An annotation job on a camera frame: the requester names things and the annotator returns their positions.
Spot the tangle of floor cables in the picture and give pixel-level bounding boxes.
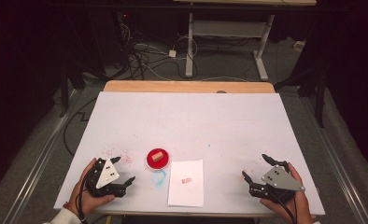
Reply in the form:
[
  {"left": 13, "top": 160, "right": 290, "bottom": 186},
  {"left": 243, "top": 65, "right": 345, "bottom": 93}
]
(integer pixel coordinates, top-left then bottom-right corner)
[{"left": 115, "top": 21, "right": 202, "bottom": 82}]

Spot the white paper sheet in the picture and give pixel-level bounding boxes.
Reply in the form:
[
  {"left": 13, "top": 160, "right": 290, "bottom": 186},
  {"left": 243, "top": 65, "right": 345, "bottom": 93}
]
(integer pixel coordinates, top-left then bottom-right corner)
[{"left": 167, "top": 159, "right": 205, "bottom": 208}]

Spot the white table cover board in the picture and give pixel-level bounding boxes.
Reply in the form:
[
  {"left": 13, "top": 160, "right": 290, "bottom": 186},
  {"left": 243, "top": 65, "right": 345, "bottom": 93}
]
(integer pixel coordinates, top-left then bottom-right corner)
[{"left": 53, "top": 91, "right": 327, "bottom": 218}]

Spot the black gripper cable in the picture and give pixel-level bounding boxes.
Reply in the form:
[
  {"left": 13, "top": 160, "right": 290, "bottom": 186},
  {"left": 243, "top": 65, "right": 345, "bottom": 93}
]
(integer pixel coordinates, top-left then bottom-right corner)
[
  {"left": 75, "top": 169, "right": 92, "bottom": 224},
  {"left": 272, "top": 186, "right": 299, "bottom": 224}
]

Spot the person's right hand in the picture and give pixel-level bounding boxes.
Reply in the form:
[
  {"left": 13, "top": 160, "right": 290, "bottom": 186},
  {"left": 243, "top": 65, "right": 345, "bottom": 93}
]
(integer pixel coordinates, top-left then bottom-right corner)
[{"left": 259, "top": 161, "right": 315, "bottom": 224}]

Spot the metal floor rail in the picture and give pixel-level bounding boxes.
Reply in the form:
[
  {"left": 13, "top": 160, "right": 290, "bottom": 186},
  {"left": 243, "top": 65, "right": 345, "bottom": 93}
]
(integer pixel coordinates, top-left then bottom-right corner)
[
  {"left": 0, "top": 89, "right": 84, "bottom": 224},
  {"left": 299, "top": 92, "right": 368, "bottom": 224}
]

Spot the black stand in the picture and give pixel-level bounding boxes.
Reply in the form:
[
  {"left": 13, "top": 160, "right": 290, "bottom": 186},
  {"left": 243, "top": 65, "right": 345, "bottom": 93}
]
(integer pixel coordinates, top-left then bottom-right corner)
[
  {"left": 58, "top": 59, "right": 88, "bottom": 119},
  {"left": 274, "top": 60, "right": 331, "bottom": 129}
]

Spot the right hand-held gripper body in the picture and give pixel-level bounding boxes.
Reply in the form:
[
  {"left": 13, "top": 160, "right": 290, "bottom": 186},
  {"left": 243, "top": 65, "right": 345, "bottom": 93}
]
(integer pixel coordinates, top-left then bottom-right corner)
[{"left": 248, "top": 160, "right": 306, "bottom": 203}]

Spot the black floor cable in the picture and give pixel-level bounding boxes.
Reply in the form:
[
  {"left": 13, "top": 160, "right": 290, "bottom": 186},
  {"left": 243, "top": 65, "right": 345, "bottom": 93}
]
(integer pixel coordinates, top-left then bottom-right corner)
[{"left": 63, "top": 96, "right": 100, "bottom": 157}]

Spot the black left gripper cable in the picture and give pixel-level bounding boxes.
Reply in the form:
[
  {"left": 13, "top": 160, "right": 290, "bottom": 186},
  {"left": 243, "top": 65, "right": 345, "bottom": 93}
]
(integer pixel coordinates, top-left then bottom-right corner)
[{"left": 75, "top": 169, "right": 92, "bottom": 224}]

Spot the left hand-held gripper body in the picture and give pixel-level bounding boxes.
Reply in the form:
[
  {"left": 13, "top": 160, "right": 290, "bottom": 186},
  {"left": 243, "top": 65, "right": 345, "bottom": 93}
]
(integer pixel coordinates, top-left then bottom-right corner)
[{"left": 84, "top": 157, "right": 128, "bottom": 199}]

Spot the white power strip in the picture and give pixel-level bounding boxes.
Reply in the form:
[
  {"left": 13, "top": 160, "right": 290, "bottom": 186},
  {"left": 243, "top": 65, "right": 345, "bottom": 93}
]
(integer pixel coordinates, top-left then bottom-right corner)
[{"left": 292, "top": 40, "right": 306, "bottom": 52}]

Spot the round red ink pad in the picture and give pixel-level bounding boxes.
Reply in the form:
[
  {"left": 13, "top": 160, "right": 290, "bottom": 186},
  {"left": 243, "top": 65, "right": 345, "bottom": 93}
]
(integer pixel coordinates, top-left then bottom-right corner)
[{"left": 145, "top": 147, "right": 171, "bottom": 171}]

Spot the white frame desk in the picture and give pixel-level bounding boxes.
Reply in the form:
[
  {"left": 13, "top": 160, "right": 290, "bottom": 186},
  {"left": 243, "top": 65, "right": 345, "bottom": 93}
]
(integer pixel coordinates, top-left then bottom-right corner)
[{"left": 172, "top": 0, "right": 318, "bottom": 82}]

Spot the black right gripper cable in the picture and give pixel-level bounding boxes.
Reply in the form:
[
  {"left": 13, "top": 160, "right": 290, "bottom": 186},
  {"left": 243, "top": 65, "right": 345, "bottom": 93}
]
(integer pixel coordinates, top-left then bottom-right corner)
[{"left": 272, "top": 186, "right": 299, "bottom": 224}]

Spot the person's left hand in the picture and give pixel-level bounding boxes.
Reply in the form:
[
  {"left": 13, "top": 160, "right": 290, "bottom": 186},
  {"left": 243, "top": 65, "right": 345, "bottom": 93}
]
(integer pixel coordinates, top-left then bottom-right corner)
[{"left": 65, "top": 157, "right": 117, "bottom": 217}]

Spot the small wooden stamp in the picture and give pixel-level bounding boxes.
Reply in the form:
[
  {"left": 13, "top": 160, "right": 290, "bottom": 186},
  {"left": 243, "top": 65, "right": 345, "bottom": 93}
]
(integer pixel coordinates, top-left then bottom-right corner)
[{"left": 150, "top": 149, "right": 164, "bottom": 163}]

